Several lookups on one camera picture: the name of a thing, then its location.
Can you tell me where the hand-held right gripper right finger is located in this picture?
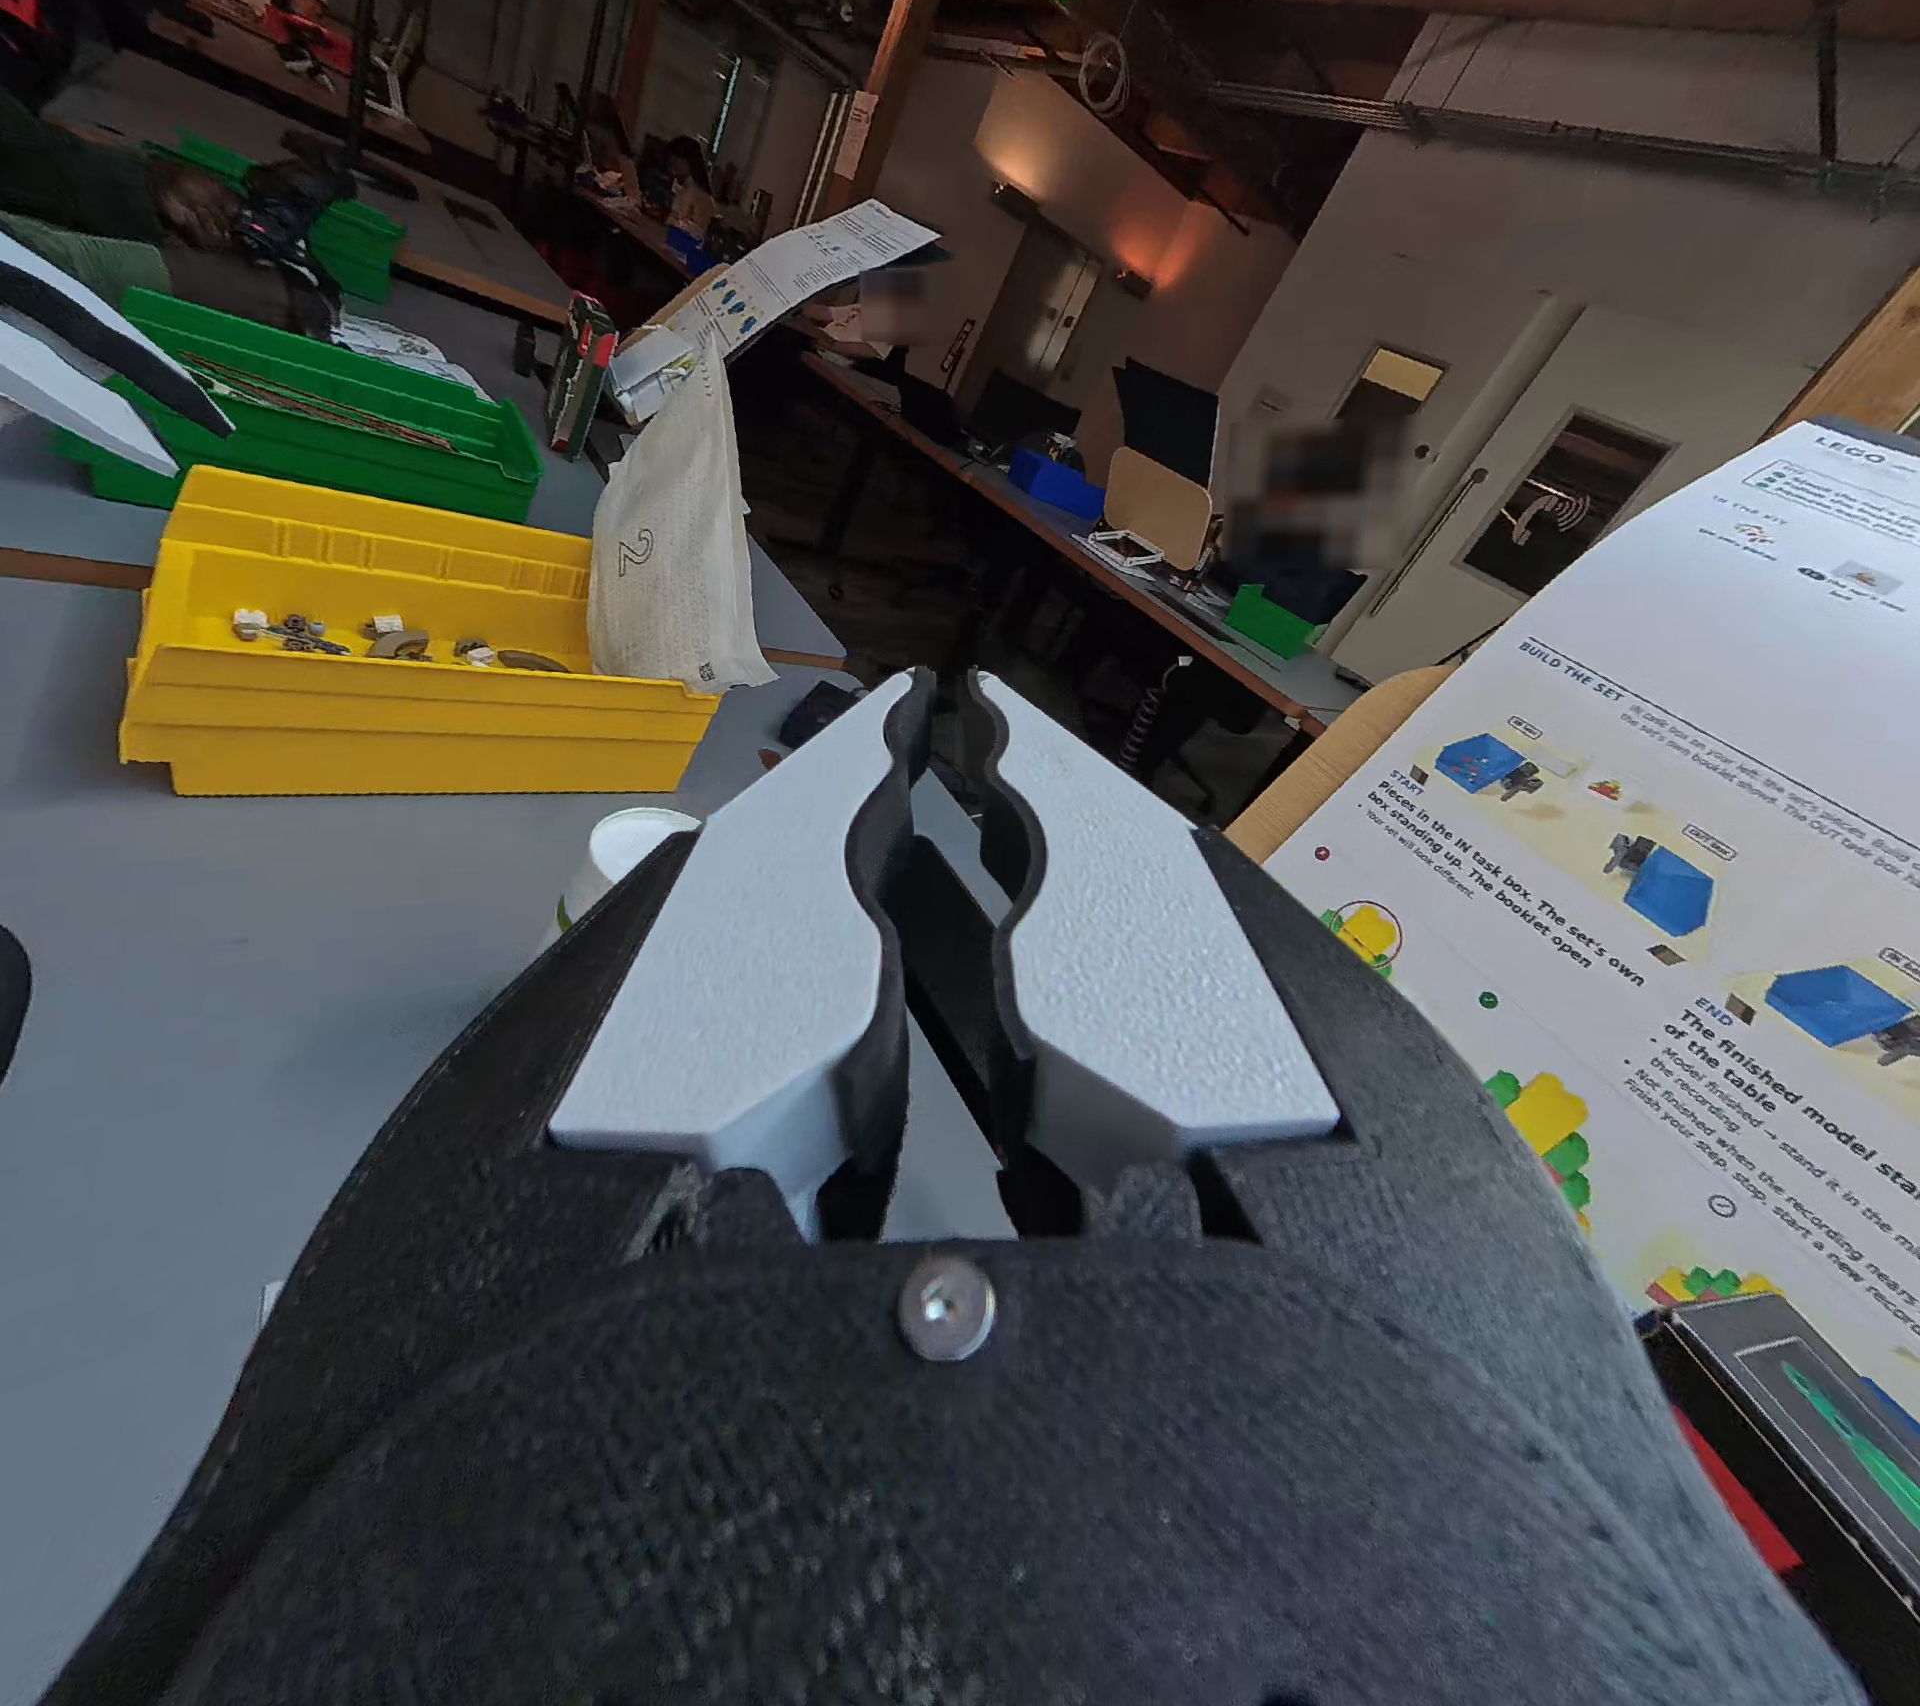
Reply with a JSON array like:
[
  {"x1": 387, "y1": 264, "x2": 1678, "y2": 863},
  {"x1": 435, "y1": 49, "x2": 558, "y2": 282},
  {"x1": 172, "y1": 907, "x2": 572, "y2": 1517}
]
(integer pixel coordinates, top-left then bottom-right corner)
[{"x1": 966, "y1": 668, "x2": 1343, "y2": 1240}]

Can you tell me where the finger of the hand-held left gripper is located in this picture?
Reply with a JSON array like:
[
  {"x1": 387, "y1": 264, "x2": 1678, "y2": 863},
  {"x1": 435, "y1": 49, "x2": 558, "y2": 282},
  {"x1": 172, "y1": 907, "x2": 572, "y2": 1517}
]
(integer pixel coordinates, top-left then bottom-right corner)
[
  {"x1": 0, "y1": 319, "x2": 182, "y2": 479},
  {"x1": 0, "y1": 228, "x2": 236, "y2": 441}
]

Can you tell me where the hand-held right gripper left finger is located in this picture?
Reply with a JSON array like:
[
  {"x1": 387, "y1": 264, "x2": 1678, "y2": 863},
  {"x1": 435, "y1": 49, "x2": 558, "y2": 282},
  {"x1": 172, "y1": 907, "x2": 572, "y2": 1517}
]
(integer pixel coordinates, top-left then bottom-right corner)
[{"x1": 544, "y1": 668, "x2": 938, "y2": 1245}]

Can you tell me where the yellow plastic bin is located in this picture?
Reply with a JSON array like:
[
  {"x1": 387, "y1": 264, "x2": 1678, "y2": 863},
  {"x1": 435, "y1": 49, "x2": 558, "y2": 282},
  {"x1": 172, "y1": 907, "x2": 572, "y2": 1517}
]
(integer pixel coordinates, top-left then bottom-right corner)
[{"x1": 119, "y1": 464, "x2": 722, "y2": 799}]

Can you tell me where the white paper bag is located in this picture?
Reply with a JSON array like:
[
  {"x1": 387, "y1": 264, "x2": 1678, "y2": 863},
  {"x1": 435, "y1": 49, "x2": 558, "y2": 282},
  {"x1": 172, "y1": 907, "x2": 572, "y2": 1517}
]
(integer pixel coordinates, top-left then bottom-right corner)
[{"x1": 587, "y1": 348, "x2": 780, "y2": 692}]

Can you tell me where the pile of lego pieces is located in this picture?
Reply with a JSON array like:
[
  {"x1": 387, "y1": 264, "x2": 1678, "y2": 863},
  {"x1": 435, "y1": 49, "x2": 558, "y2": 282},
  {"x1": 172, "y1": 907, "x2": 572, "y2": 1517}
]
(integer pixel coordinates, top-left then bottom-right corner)
[{"x1": 227, "y1": 602, "x2": 576, "y2": 676}]

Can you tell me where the small lego box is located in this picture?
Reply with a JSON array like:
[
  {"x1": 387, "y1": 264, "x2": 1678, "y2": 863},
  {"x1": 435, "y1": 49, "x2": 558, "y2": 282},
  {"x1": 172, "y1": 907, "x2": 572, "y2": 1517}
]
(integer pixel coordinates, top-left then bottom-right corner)
[{"x1": 542, "y1": 292, "x2": 620, "y2": 459}]

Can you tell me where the black lego box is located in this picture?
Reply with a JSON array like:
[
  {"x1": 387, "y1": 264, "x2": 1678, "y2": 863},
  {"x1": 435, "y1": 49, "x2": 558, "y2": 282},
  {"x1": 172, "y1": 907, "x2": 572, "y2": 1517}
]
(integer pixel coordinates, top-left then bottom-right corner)
[{"x1": 1641, "y1": 1290, "x2": 1920, "y2": 1610}]

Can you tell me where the white paper cup green stripe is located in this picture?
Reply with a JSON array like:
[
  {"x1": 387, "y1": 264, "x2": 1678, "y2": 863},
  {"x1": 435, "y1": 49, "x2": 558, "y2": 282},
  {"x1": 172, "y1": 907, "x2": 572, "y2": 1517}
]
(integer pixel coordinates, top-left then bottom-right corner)
[{"x1": 558, "y1": 807, "x2": 704, "y2": 936}]

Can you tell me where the small black object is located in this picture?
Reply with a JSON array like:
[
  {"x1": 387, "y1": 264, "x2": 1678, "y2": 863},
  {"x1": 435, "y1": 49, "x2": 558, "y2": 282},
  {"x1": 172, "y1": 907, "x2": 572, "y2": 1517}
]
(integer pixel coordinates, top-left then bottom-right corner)
[{"x1": 776, "y1": 680, "x2": 867, "y2": 753}]

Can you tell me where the large green plastic bin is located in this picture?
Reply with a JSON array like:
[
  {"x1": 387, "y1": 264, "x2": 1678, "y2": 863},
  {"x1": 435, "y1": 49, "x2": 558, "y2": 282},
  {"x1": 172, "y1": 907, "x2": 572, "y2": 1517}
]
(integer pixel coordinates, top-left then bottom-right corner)
[{"x1": 51, "y1": 285, "x2": 546, "y2": 524}]

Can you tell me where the small green plastic bin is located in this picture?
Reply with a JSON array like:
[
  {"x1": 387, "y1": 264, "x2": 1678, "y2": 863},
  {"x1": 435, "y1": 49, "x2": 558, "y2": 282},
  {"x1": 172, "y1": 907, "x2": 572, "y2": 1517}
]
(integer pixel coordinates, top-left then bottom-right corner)
[{"x1": 1226, "y1": 580, "x2": 1326, "y2": 663}]

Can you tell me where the wooden document stand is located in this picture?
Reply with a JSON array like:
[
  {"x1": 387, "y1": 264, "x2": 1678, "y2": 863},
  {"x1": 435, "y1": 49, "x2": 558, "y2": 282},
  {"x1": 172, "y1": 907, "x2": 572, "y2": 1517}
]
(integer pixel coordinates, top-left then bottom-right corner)
[{"x1": 1086, "y1": 446, "x2": 1218, "y2": 577}]

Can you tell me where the blue plastic bin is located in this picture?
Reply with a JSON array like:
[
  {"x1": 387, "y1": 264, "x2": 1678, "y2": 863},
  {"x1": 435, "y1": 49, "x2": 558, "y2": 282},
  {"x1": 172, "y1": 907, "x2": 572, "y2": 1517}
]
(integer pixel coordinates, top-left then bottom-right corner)
[{"x1": 1007, "y1": 446, "x2": 1110, "y2": 524}]

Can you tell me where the white instruction sheet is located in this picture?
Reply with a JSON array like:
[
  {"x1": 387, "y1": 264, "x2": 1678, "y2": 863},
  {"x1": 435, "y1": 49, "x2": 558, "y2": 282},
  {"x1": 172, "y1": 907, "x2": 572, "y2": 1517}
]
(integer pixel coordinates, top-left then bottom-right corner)
[
  {"x1": 1265, "y1": 419, "x2": 1920, "y2": 1416},
  {"x1": 644, "y1": 199, "x2": 942, "y2": 366}
]

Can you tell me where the black monitor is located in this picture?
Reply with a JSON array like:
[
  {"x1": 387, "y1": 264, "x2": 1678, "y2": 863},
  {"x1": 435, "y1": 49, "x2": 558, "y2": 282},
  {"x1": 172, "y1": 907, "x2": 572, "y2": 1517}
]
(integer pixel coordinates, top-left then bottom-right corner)
[
  {"x1": 1111, "y1": 358, "x2": 1219, "y2": 487},
  {"x1": 966, "y1": 369, "x2": 1081, "y2": 449}
]

